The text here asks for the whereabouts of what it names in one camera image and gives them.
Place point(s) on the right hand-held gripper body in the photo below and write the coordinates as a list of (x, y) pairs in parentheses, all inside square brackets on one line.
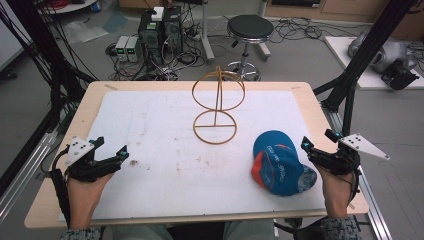
[(343, 160)]

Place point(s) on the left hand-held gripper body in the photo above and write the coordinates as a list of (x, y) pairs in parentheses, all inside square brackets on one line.
[(78, 150)]

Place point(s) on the blue and orange cap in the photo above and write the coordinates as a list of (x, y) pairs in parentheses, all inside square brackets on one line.
[(276, 166)]

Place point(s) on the person's right hand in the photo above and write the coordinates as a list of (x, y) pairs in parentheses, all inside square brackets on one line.
[(336, 193)]

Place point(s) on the person's left hand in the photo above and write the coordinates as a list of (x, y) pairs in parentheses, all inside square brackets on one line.
[(81, 196)]

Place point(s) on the white floor platform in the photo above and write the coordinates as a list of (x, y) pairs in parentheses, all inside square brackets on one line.
[(366, 80)]

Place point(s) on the white table mat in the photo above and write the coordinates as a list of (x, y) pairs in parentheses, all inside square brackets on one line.
[(186, 173)]

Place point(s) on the black device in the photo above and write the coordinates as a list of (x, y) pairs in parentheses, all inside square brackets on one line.
[(398, 77)]

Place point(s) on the grey bench power supply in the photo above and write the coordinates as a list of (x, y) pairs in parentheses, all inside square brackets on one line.
[(132, 49), (120, 48)]

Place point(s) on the grey robot shell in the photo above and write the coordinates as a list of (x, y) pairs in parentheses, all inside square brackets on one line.
[(390, 53)]

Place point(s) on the black chair seat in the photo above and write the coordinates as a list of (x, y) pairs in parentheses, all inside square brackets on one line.
[(196, 231)]

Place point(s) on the clear plastic sheet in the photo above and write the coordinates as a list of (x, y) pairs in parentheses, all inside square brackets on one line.
[(85, 31)]

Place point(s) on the black computer tower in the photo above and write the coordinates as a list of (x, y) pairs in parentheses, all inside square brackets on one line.
[(150, 36), (173, 31)]

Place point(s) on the black round stool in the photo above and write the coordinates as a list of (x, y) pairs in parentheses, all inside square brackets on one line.
[(250, 28)]

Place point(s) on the white box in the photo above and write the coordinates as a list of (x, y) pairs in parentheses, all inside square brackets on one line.
[(158, 13)]

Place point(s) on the grey desk leg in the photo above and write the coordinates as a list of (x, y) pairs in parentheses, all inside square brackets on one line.
[(207, 36)]

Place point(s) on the aluminium rail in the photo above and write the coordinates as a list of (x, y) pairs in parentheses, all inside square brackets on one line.
[(26, 166), (370, 200)]

